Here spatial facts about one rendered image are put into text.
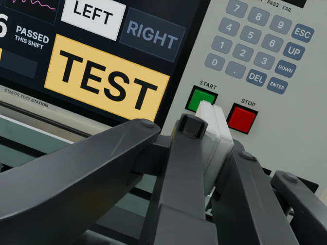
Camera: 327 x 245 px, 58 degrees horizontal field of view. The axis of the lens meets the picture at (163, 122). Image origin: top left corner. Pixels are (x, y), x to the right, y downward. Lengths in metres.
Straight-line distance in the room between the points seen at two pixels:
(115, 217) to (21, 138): 0.23
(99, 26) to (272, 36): 0.14
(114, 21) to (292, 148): 0.19
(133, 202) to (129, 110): 0.08
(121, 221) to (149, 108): 0.25
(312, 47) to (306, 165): 0.10
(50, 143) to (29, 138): 0.02
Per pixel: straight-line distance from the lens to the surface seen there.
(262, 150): 0.28
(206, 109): 0.17
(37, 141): 0.28
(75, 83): 0.28
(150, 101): 0.26
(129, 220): 0.47
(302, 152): 0.29
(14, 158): 0.30
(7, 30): 0.30
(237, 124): 0.26
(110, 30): 0.27
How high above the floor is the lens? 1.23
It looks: 17 degrees down
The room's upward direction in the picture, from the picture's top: 21 degrees clockwise
